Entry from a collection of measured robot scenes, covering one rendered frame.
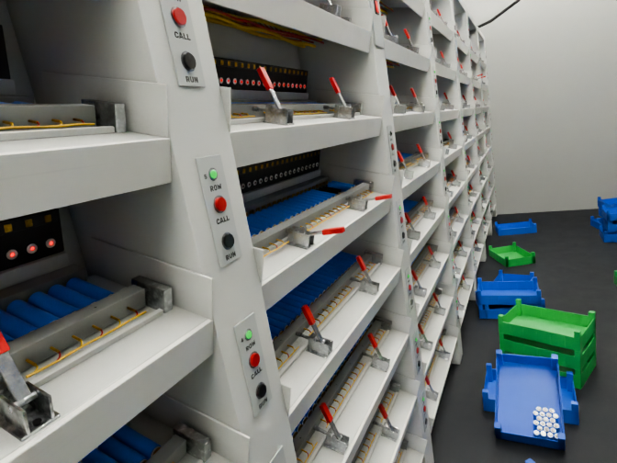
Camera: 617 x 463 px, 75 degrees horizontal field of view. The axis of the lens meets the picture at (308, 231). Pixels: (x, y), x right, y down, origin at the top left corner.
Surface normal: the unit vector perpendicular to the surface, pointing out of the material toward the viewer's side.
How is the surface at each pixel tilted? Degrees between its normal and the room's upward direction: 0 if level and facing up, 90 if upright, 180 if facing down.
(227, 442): 90
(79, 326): 106
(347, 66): 90
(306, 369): 16
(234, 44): 90
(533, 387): 27
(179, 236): 90
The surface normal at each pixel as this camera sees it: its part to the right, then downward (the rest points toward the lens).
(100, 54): -0.45, 0.27
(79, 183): 0.89, 0.22
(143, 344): 0.08, -0.94
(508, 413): -0.36, -0.74
